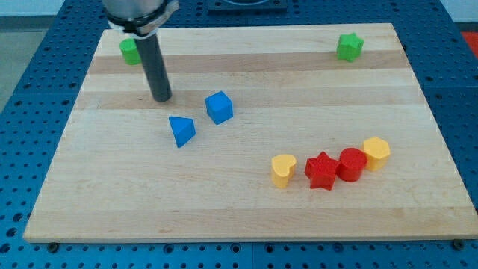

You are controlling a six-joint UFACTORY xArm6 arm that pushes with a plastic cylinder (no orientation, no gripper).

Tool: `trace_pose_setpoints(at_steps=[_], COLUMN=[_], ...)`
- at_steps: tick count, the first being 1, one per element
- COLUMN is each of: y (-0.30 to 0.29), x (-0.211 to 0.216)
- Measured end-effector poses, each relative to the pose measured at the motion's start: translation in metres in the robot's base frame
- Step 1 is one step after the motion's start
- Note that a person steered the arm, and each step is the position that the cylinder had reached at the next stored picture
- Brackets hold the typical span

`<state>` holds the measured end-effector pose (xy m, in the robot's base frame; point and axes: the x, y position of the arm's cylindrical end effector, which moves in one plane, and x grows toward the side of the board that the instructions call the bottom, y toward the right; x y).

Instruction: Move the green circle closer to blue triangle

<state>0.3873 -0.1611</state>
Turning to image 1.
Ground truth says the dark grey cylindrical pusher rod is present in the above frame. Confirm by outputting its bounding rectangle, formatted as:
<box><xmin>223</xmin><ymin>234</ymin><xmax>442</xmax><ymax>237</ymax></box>
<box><xmin>135</xmin><ymin>34</ymin><xmax>172</xmax><ymax>102</ymax></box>

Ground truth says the green cylinder block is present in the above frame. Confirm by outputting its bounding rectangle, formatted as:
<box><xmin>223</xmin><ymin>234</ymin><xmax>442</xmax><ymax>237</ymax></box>
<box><xmin>119</xmin><ymin>38</ymin><xmax>141</xmax><ymax>65</ymax></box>

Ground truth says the blue triangle block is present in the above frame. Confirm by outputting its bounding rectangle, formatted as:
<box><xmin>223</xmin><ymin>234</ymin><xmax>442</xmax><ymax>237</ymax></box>
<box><xmin>168</xmin><ymin>116</ymin><xmax>196</xmax><ymax>148</ymax></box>

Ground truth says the blue cube block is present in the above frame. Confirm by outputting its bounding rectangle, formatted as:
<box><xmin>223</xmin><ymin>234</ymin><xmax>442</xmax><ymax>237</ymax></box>
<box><xmin>205</xmin><ymin>91</ymin><xmax>234</xmax><ymax>125</ymax></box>

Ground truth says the yellow heart block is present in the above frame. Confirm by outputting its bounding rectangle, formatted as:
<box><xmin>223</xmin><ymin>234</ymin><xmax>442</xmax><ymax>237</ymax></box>
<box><xmin>270</xmin><ymin>154</ymin><xmax>297</xmax><ymax>188</ymax></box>

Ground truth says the light wooden board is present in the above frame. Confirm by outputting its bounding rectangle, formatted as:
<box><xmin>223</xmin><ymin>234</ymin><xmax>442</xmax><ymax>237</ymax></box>
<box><xmin>23</xmin><ymin>23</ymin><xmax>477</xmax><ymax>244</ymax></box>

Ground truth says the green star block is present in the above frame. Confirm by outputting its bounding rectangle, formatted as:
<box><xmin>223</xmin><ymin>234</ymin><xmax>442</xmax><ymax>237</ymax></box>
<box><xmin>336</xmin><ymin>33</ymin><xmax>364</xmax><ymax>62</ymax></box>

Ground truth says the red star block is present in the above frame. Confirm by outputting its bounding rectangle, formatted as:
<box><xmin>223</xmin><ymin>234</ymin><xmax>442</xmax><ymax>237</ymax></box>
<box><xmin>304</xmin><ymin>152</ymin><xmax>340</xmax><ymax>191</ymax></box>

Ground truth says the red cylinder block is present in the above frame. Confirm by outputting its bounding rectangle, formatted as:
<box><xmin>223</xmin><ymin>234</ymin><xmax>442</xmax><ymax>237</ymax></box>
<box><xmin>337</xmin><ymin>148</ymin><xmax>367</xmax><ymax>182</ymax></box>

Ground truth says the yellow hexagon block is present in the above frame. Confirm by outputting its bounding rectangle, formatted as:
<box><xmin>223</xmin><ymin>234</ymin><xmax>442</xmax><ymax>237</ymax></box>
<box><xmin>362</xmin><ymin>137</ymin><xmax>391</xmax><ymax>171</ymax></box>

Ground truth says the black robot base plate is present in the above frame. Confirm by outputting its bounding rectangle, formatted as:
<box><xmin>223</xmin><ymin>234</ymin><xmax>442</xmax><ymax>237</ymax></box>
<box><xmin>208</xmin><ymin>0</ymin><xmax>288</xmax><ymax>13</ymax></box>

